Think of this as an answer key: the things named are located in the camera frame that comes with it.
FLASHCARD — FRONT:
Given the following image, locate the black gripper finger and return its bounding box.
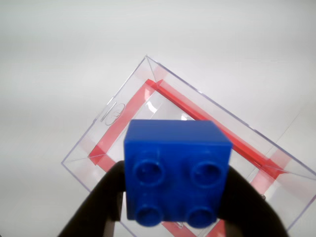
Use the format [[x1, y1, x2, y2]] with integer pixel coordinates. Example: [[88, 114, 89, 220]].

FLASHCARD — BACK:
[[217, 165, 289, 237], [57, 160, 128, 237]]

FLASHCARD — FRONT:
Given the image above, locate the red tape frame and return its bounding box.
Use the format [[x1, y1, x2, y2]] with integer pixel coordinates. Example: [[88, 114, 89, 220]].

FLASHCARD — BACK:
[[88, 79, 289, 237]]

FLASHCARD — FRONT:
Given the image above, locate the transparent plastic box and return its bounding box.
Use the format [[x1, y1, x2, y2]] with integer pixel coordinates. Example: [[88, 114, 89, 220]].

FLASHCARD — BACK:
[[60, 54, 316, 233]]

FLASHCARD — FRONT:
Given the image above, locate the white table cover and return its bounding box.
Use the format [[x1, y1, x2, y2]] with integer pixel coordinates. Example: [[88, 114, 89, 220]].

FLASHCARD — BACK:
[[0, 0, 316, 237]]

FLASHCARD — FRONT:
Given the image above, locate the blue lego brick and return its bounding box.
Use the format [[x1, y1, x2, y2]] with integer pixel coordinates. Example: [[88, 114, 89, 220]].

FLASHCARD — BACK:
[[123, 119, 233, 228]]

